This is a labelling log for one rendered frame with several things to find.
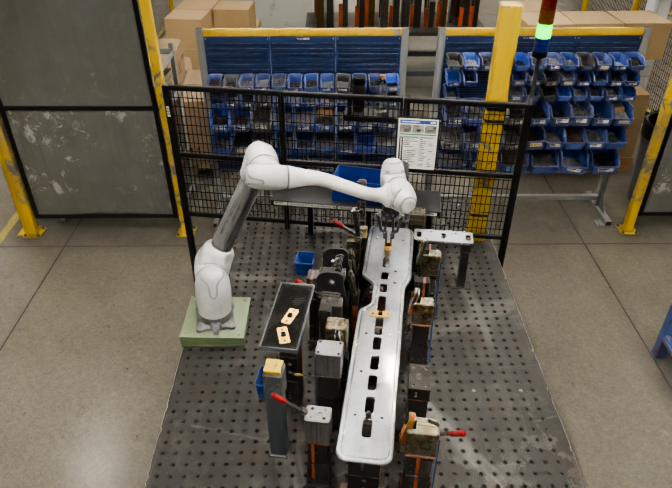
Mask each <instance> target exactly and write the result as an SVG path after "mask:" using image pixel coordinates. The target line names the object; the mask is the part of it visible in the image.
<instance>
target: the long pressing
mask: <svg viewBox="0 0 672 488"><path fill-rule="evenodd" d="M376 238H378V239H376ZM402 240H404V241H402ZM392 241H393V244H392V251H385V250H384V243H385V239H383V232H380V230H379V226H372V227H370V229H369V234H368V240H367V245H366V251H365V257H364V263H363V269H362V276H363V278H365V279H366V280H367V281H368V282H370V283H371V284H372V285H373V294H372V301H371V303H370V304H369V305H367V306H365V307H363V308H361V309H360V310H359V311H358V315H357V321H356V327H355V333H354V339H353V345H352V351H351V358H350V364H349V370H348V376H347V382H346V388H345V394H344V400H343V407H342V413H341V419H340V425H339V431H338V437H337V443H336V455H337V457H338V458H339V459H340V460H342V461H345V462H353V463H361V464H369V465H378V466H384V465H387V464H389V463H390V462H391V461H392V459H393V449H394V435H395V421H396V407H397V393H398V379H399V365H400V350H401V336H402V322H403V308H404V294H405V288H406V286H407V285H408V284H409V283H410V281H411V278H412V260H413V243H414V232H413V231H412V230H410V229H405V228H399V232H398V233H395V236H394V239H392ZM386 256H387V257H389V259H390V266H389V267H387V268H385V267H383V258H384V257H386ZM395 271H397V272H395ZM382 273H388V279H381V276H382ZM394 282H395V284H394ZM382 284H383V285H387V291H386V292H380V285H382ZM379 297H385V298H386V300H385V309H384V311H389V312H391V314H390V318H383V328H382V334H381V335H376V334H374V332H375V324H376V318H381V317H371V316H370V311H371V310H377V308H378V300H379ZM365 333H367V334H365ZM389 335H391V336H389ZM374 338H381V346H380V350H373V349H372V348H373V340H374ZM372 356H378V357H379V364H378V369H377V370H374V369H370V364H371V357H372ZM360 370H362V372H360ZM369 376H376V377H377V382H376V390H374V391H373V390H368V380H369ZM367 397H373V398H374V399H375V401H374V410H373V413H371V419H366V418H365V415H366V412H365V405H366V398H367ZM354 414H356V415H354ZM381 417H383V419H381ZM364 420H370V421H372V428H371V436H370V437H363V436H362V429H363V421H364Z"/></svg>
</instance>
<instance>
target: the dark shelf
mask: <svg viewBox="0 0 672 488"><path fill-rule="evenodd" d="M414 191H415V194H416V197H417V201H416V206H415V207H418V208H425V216H433V217H440V216H441V192H440V191H426V190H414ZM270 202H271V205H283V206H300V207H313V208H324V209H338V210H352V209H353V207H357V203H351V202H343V201H335V200H332V189H329V188H325V187H321V186H303V187H297V188H292V189H283V190H275V191H274V193H273V195H272V198H271V200H270ZM381 210H382V206H376V205H368V204H366V212H381Z"/></svg>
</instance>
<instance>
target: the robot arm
mask: <svg viewBox="0 0 672 488"><path fill-rule="evenodd" d="M240 176H241V178H240V181H239V183H238V185H237V187H236V189H235V191H234V194H233V196H232V198H231V200H230V202H229V205H228V207H227V209H226V211H225V213H224V215H223V218H222V220H221V222H220V224H219V226H218V229H217V231H216V233H215V235H214V237H213V239H210V240H208V241H206V242H205V244H204V245H203V246H202V247H201V248H200V249H199V250H198V252H197V254H196V256H195V262H194V273H195V296H196V303H197V306H196V311H197V327H196V332H197V333H202V332H205V331H213V334H214V336H218V335H219V330H225V329H230V330H234V329H235V328H236V324H235V322H234V312H233V309H234V303H232V296H231V285H230V280H229V271H230V268H231V264H232V261H233V258H234V255H235V254H234V250H233V248H232V247H233V245H234V243H235V241H236V239H237V237H238V235H239V233H240V230H241V228H242V226H243V224H244V222H245V220H246V218H247V216H248V214H249V212H250V210H251V207H252V205H253V203H254V201H255V199H256V197H257V195H258V193H259V191H260V190H283V189H292V188H297V187H303V186H321V187H325V188H329V189H332V190H335V191H338V192H341V193H344V194H348V195H351V196H354V197H357V198H360V199H364V200H368V201H374V202H380V203H382V210H381V212H376V217H377V219H378V224H379V230H380V232H383V239H385V246H386V245H387V234H388V231H387V230H386V229H387V222H388V220H391V222H392V231H391V233H390V246H392V239H394V236H395V233H398V232H399V228H400V225H401V221H402V220H403V218H404V214H401V213H409V212H411V211H412V210H414V208H415V206H416V201H417V197H416V194H415V191H414V189H413V187H412V186H411V185H410V183H409V182H408V181H407V179H406V175H405V173H404V166H403V163H402V161H401V160H400V159H397V158H389V159H386V160H385V161H384V163H383V165H382V168H381V175H380V185H381V188H370V187H365V186H362V185H359V184H356V183H354V182H351V181H348V180H345V179H342V178H340V177H337V176H334V175H331V174H328V173H324V172H320V171H314V170H308V169H302V168H297V167H292V166H286V165H280V164H279V161H278V157H277V154H276V152H275V150H274V149H273V147H272V146H271V145H269V144H267V143H265V142H261V141H256V142H253V143H252V144H250V145H249V146H248V148H247V149H246V152H245V156H244V159H243V163H242V167H241V170H240ZM399 212H400V213H399ZM381 214H382V215H383V217H384V218H385V224H384V229H383V228H382V221H381ZM398 215H399V221H398V224H397V228H396V229H395V220H394V219H395V218H396V217H397V216H398Z"/></svg>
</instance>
